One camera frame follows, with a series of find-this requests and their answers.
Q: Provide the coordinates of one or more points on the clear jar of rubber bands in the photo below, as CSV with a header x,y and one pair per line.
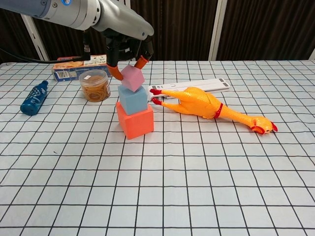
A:
x,y
94,86

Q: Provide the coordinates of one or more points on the orange biscuit box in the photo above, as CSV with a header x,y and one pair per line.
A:
x,y
73,67

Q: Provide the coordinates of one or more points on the light blue foam cube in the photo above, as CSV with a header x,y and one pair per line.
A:
x,y
134,100

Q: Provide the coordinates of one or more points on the yellow rubber chicken toy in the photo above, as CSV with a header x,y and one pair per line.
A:
x,y
201,103

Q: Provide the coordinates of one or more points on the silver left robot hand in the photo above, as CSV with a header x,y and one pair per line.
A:
x,y
123,19

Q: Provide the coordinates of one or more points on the checkered light blue tablecloth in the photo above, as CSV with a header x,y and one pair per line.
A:
x,y
197,184

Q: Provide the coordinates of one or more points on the pink foam cube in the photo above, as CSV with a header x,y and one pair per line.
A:
x,y
133,78

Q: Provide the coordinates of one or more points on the white power strip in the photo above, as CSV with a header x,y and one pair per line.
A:
x,y
197,86

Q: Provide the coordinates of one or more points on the blue spray bottle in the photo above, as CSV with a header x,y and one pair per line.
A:
x,y
34,98

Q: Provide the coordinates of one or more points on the orange foam cube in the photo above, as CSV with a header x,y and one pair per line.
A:
x,y
139,124

